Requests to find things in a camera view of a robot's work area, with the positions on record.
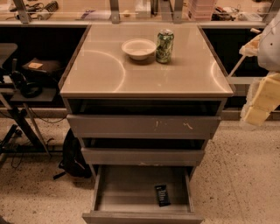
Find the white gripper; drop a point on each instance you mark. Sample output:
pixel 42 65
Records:
pixel 270 49

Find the dark rxbar blueberry bar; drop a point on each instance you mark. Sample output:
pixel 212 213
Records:
pixel 162 195

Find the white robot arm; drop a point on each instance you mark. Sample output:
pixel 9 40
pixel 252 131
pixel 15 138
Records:
pixel 266 47

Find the grey drawer cabinet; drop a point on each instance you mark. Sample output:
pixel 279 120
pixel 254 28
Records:
pixel 105 81

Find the grey top drawer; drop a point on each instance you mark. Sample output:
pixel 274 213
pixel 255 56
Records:
pixel 144 126

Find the grey open bottom drawer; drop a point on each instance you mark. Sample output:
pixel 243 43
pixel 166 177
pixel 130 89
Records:
pixel 125 194

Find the grey middle drawer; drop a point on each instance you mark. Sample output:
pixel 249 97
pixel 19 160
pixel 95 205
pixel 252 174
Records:
pixel 103 156

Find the pink stacked trays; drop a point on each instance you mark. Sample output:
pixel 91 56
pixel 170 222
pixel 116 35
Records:
pixel 200 10

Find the green soda can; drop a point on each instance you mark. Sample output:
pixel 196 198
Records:
pixel 164 46

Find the white bowl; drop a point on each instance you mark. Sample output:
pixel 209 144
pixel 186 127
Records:
pixel 139 48

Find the black backpack on floor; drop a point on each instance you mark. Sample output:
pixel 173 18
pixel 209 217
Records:
pixel 73 162

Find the dark box with label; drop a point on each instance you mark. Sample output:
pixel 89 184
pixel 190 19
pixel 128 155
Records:
pixel 43 66

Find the black headphones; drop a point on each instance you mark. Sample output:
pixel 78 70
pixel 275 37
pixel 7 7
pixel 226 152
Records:
pixel 26 88

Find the grey side stand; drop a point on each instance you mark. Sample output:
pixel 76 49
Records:
pixel 9 95

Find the grey lever with handle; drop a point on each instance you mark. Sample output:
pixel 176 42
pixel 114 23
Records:
pixel 256 32

